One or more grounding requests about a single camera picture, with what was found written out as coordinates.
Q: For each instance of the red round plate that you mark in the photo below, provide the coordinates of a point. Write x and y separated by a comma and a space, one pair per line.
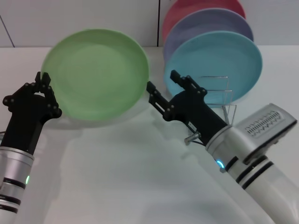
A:
187, 9

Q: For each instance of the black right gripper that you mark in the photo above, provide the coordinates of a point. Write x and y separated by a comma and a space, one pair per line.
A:
196, 112

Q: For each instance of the green round plate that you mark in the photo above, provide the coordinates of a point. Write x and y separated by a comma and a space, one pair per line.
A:
98, 74

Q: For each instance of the right wrist camera housing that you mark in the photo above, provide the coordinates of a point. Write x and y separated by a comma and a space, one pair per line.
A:
266, 130

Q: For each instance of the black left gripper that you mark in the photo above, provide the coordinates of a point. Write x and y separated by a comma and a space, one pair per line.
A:
25, 126

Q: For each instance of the purple round plate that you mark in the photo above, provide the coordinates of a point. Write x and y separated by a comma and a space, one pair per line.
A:
210, 23

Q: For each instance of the teal round plate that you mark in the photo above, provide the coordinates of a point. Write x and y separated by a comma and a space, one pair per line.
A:
222, 53

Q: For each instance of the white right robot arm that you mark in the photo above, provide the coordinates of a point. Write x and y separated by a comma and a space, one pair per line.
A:
257, 186

